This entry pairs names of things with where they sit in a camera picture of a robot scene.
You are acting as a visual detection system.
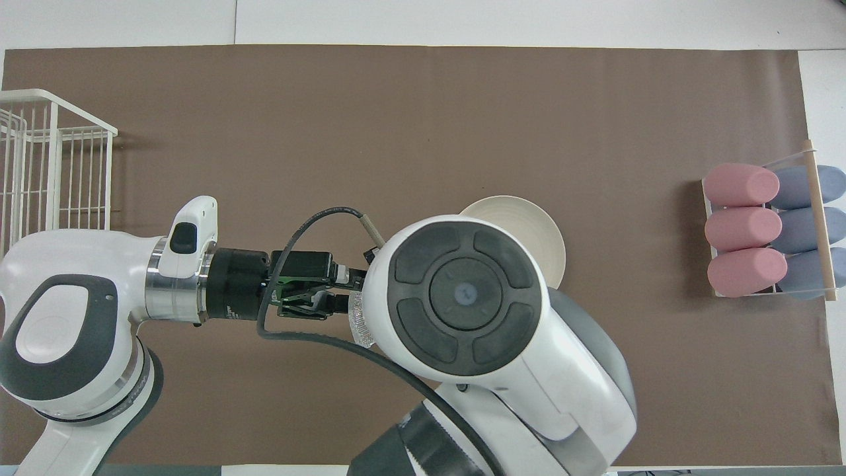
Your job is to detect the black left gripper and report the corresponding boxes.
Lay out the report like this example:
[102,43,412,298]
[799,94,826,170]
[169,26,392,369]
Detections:
[204,248,278,322]

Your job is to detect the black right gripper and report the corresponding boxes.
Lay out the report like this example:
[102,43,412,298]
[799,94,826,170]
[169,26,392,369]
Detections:
[271,246,379,321]

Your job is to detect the cream round plate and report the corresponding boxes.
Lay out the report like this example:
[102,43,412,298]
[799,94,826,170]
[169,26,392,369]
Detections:
[459,196,566,290]

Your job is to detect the brown table mat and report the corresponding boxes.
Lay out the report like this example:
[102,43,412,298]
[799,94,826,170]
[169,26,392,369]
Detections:
[0,45,841,467]

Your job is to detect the pink plastic cup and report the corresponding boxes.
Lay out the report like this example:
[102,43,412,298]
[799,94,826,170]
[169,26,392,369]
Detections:
[705,207,783,253]
[703,163,781,207]
[707,247,789,298]

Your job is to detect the white cup rack wooden rod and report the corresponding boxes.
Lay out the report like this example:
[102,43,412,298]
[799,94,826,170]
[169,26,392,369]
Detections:
[701,139,840,303]

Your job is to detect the white wire dish rack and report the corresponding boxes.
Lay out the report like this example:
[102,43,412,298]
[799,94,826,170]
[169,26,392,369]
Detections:
[0,89,118,255]

